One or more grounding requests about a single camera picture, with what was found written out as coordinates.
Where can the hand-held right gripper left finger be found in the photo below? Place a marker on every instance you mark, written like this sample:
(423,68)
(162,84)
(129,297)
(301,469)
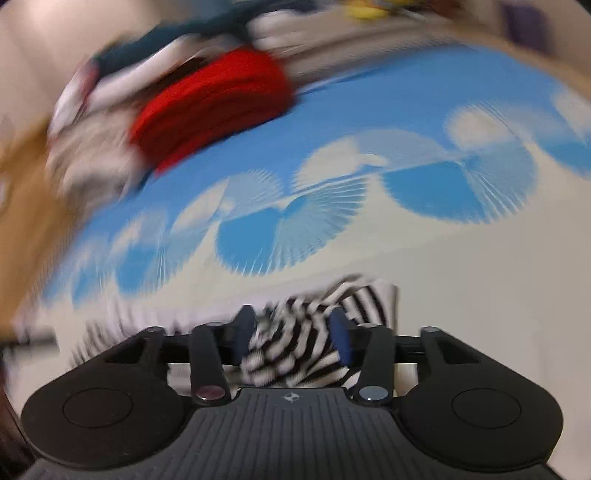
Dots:
(243,333)

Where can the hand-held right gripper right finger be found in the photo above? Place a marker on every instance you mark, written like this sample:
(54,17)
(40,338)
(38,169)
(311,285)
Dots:
(341,338)

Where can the striped dress with white vest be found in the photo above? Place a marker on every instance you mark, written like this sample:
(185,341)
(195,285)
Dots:
(295,341)

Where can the blue and white bedsheet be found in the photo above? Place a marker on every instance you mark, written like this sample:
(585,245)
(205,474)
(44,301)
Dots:
(415,221)

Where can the white folded quilt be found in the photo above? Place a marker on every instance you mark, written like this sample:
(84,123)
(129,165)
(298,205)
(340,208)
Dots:
(97,161)
(92,106)

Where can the red folded blanket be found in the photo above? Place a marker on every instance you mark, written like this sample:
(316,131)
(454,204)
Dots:
(212,101)

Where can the wooden bed headboard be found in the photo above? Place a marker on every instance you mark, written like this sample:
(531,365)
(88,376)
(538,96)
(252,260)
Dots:
(32,207)

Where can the yellow plush toy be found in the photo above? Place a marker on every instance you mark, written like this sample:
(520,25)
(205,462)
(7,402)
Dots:
(367,8)

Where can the purple box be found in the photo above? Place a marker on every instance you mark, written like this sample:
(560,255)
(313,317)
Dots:
(526,23)

